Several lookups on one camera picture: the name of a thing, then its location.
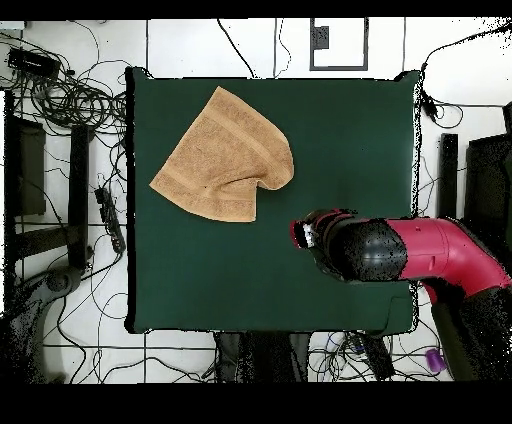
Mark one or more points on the tan terry towel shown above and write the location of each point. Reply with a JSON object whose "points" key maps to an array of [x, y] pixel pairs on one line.
{"points": [[224, 160]]}

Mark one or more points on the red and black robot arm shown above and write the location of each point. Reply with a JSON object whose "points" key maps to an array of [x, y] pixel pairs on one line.
{"points": [[420, 248]]}

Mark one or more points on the flat black box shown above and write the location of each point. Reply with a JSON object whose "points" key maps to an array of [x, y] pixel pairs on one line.
{"points": [[34, 64]]}

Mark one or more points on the dark green table cloth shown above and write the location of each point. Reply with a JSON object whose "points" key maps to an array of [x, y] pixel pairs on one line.
{"points": [[320, 140]]}

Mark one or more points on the black adapter box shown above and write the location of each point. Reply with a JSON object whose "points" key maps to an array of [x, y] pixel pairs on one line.
{"points": [[378, 356]]}

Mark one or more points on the black plug adapter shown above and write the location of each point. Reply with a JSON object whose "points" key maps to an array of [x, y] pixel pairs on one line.
{"points": [[428, 106]]}

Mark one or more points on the purple object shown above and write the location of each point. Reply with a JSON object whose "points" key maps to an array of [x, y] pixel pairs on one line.
{"points": [[434, 360]]}

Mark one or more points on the black power strip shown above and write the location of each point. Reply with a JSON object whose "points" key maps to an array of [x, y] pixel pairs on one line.
{"points": [[110, 220]]}

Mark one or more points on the black stand base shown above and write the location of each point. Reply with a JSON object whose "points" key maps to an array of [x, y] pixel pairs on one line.
{"points": [[56, 280]]}

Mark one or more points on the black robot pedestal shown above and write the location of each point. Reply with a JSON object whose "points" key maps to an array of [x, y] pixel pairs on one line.
{"points": [[264, 356]]}

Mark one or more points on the black metal frame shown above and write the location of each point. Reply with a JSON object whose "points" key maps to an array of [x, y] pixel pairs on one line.
{"points": [[448, 176], [78, 192]]}

